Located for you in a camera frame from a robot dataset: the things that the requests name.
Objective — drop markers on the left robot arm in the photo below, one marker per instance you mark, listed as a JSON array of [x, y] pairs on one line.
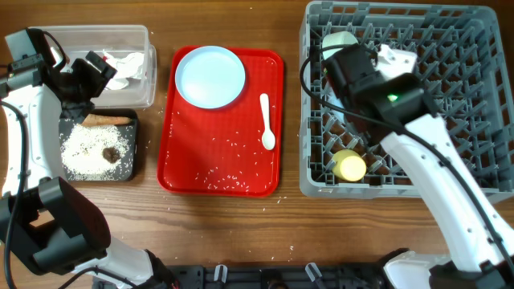
[[45, 222]]

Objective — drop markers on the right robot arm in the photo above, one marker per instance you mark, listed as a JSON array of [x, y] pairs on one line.
[[380, 90]]

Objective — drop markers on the clear plastic bin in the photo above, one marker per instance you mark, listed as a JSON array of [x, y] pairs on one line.
[[119, 41]]

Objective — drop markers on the brown food scrap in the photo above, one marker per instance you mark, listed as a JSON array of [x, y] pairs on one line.
[[111, 155]]

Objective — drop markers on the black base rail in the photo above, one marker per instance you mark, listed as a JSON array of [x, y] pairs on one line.
[[343, 276]]

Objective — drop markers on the white napkin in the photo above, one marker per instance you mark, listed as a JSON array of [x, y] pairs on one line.
[[129, 67]]

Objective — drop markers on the white rice pile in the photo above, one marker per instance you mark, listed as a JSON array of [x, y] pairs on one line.
[[81, 152]]

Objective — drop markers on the grey dishwasher rack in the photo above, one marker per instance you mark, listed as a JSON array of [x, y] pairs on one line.
[[462, 65]]

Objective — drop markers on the light blue plate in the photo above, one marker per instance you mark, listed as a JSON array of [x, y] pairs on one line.
[[210, 77]]

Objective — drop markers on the brown carrot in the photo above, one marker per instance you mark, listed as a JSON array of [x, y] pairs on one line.
[[93, 120]]

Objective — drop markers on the yellow cup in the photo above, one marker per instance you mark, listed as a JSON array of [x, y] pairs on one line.
[[349, 165]]

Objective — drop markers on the red plastic tray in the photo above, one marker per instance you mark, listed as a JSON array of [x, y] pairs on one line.
[[219, 152]]

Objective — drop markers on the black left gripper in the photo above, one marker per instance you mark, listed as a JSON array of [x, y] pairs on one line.
[[75, 110]]

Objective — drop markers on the white plastic spoon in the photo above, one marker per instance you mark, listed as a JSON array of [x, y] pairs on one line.
[[268, 137]]

